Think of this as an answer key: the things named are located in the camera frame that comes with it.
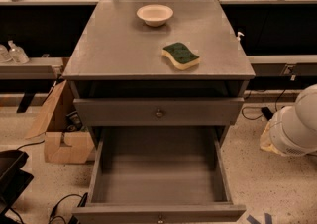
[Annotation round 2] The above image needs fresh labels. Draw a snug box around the grey metal shelf rail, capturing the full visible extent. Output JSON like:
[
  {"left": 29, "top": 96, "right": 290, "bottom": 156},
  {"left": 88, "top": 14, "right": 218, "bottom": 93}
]
[{"left": 0, "top": 57, "right": 63, "bottom": 80}]

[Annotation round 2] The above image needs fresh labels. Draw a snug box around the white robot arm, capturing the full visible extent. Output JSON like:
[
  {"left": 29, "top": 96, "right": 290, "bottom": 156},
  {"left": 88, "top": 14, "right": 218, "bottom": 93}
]
[{"left": 260, "top": 85, "right": 317, "bottom": 157}]

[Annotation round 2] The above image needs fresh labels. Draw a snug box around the black floor cable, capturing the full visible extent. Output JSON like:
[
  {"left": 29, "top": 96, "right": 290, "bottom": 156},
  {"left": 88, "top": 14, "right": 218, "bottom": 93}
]
[{"left": 241, "top": 87, "right": 290, "bottom": 122}]

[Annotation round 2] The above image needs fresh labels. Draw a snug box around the clear bottle at edge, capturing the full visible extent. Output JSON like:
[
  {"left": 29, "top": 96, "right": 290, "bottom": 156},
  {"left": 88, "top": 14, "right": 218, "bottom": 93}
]
[{"left": 0, "top": 45, "right": 12, "bottom": 62}]

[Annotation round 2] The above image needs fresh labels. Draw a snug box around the black tray stack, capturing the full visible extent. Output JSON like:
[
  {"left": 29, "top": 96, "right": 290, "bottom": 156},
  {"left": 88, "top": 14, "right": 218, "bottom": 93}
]
[{"left": 0, "top": 150, "right": 34, "bottom": 216}]

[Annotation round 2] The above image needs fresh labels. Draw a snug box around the green yellow sponge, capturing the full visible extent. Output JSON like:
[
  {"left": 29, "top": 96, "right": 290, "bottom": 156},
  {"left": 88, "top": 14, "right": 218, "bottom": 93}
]
[{"left": 161, "top": 42, "right": 200, "bottom": 70}]

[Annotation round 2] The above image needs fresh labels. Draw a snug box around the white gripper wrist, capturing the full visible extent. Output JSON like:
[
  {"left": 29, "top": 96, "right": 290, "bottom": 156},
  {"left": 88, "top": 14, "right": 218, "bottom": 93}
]
[{"left": 260, "top": 106, "right": 317, "bottom": 156}]

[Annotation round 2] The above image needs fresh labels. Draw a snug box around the blue floor tape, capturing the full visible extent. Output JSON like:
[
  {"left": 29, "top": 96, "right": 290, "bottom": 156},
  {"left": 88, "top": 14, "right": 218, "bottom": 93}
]
[{"left": 246, "top": 213, "right": 273, "bottom": 224}]

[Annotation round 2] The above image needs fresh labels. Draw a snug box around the black tool with cable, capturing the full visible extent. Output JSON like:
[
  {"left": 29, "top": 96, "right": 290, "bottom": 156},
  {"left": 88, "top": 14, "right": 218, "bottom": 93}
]
[{"left": 48, "top": 193, "right": 88, "bottom": 224}]

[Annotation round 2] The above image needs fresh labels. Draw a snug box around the grey top drawer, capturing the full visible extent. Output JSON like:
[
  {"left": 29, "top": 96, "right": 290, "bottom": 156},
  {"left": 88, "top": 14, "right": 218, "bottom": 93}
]
[{"left": 73, "top": 98, "right": 244, "bottom": 126}]

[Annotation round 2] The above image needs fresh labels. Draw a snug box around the grey drawer cabinet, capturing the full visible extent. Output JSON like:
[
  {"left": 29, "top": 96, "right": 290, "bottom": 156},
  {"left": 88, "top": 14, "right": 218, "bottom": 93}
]
[{"left": 63, "top": 0, "right": 255, "bottom": 142}]

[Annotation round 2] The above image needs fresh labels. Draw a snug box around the white pump bottle top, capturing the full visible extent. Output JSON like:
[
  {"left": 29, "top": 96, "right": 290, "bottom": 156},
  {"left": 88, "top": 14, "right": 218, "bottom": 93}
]
[{"left": 237, "top": 31, "right": 245, "bottom": 41}]

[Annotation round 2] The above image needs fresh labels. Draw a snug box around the black power adapter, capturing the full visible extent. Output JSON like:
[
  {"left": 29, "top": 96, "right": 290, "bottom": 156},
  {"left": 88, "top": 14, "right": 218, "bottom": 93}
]
[{"left": 261, "top": 107, "right": 273, "bottom": 120}]

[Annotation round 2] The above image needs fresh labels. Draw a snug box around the white bowl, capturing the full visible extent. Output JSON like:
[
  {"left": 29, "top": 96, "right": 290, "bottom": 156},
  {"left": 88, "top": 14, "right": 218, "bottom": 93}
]
[{"left": 137, "top": 4, "right": 173, "bottom": 27}]

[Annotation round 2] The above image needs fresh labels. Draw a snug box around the clear sanitizer bottle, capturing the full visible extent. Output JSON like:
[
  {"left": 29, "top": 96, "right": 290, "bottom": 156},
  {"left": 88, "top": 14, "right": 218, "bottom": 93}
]
[{"left": 8, "top": 40, "right": 29, "bottom": 64}]

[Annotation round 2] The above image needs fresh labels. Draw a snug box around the grey drawer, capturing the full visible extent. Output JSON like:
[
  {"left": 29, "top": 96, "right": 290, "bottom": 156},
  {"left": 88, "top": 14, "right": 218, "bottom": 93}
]
[
  {"left": 73, "top": 98, "right": 244, "bottom": 126},
  {"left": 73, "top": 126, "right": 246, "bottom": 224}
]

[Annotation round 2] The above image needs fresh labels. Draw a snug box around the cardboard box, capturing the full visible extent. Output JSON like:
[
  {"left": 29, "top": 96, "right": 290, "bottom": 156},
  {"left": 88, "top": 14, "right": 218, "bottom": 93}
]
[{"left": 25, "top": 81, "right": 94, "bottom": 164}]

